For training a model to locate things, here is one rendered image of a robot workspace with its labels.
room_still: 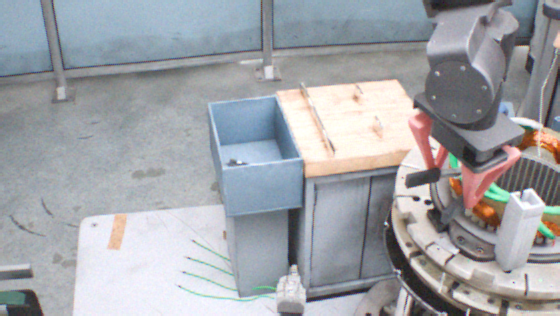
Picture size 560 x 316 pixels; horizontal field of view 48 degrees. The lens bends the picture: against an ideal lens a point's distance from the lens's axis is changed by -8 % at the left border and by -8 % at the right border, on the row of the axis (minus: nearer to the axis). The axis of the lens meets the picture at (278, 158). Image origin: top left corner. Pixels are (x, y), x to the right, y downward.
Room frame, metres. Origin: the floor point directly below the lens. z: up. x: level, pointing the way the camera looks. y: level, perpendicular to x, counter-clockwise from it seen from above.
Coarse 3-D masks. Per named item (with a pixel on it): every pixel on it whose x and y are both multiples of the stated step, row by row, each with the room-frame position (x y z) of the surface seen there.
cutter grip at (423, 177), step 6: (432, 168) 0.55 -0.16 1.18; (438, 168) 0.55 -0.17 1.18; (408, 174) 0.54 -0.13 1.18; (414, 174) 0.54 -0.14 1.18; (420, 174) 0.54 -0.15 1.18; (426, 174) 0.54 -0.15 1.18; (432, 174) 0.54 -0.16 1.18; (438, 174) 0.55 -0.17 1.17; (408, 180) 0.54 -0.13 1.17; (414, 180) 0.54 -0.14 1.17; (420, 180) 0.54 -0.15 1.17; (426, 180) 0.54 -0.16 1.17; (432, 180) 0.54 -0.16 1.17; (438, 180) 0.55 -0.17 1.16; (408, 186) 0.54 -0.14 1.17; (414, 186) 0.54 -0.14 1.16
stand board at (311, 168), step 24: (288, 96) 0.88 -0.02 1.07; (312, 96) 0.88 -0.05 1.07; (336, 96) 0.88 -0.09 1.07; (384, 96) 0.88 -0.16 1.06; (408, 96) 0.88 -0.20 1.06; (288, 120) 0.81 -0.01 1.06; (312, 120) 0.81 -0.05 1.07; (336, 120) 0.81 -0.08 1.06; (360, 120) 0.81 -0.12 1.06; (384, 120) 0.81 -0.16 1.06; (312, 144) 0.75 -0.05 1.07; (336, 144) 0.75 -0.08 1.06; (360, 144) 0.75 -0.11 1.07; (384, 144) 0.75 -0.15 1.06; (408, 144) 0.75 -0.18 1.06; (312, 168) 0.71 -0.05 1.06; (336, 168) 0.72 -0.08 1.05; (360, 168) 0.72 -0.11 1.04
